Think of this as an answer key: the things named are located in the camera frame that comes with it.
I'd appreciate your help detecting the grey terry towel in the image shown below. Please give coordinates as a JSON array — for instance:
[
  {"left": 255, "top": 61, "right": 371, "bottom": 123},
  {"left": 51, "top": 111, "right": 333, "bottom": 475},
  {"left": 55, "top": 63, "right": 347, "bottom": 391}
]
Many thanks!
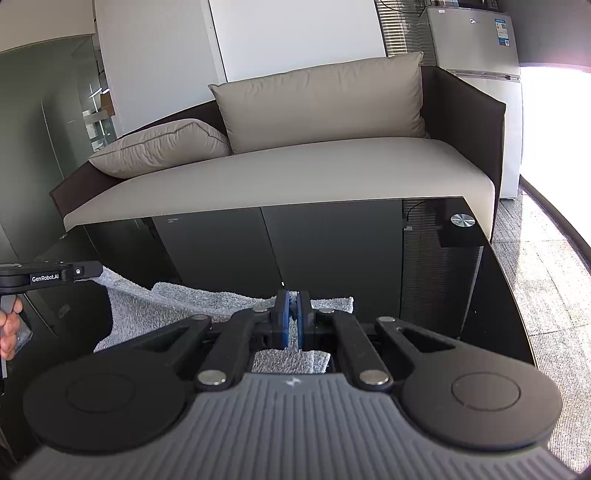
[{"left": 95, "top": 268, "right": 331, "bottom": 374}]

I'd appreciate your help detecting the person's left hand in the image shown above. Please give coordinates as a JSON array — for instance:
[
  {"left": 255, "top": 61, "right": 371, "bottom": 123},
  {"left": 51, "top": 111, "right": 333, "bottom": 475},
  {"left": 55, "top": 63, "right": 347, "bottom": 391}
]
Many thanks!
[{"left": 0, "top": 299, "right": 23, "bottom": 361}]

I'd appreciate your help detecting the dark brown sofa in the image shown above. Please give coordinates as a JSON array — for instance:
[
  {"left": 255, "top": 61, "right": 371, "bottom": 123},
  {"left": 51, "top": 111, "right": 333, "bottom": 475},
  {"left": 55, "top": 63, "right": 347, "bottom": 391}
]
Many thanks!
[{"left": 51, "top": 61, "right": 506, "bottom": 234}]

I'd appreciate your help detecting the small beige side cushion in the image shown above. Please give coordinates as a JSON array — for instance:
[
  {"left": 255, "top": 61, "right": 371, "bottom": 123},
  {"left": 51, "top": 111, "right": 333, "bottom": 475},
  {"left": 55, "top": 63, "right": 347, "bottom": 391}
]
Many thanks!
[{"left": 88, "top": 119, "right": 231, "bottom": 179}]

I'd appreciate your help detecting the round silver table disc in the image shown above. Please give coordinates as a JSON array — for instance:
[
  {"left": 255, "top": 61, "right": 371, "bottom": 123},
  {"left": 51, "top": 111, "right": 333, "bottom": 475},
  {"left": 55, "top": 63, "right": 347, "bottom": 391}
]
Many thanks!
[{"left": 450, "top": 213, "right": 476, "bottom": 228}]

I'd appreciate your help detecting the large beige back cushion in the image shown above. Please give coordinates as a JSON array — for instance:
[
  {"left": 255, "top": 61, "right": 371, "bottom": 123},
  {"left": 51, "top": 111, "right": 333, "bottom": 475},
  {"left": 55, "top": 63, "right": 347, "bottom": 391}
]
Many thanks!
[{"left": 209, "top": 52, "right": 426, "bottom": 154}]

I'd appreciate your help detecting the silver refrigerator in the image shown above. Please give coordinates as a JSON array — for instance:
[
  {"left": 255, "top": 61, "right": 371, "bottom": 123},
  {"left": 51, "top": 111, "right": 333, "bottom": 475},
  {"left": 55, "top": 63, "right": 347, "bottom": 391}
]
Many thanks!
[{"left": 420, "top": 6, "right": 523, "bottom": 199}]

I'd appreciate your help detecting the black microwave oven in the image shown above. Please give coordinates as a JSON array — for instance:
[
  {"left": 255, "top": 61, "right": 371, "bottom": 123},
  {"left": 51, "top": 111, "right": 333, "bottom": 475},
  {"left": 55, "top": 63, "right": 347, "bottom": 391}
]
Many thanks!
[{"left": 458, "top": 0, "right": 499, "bottom": 11}]

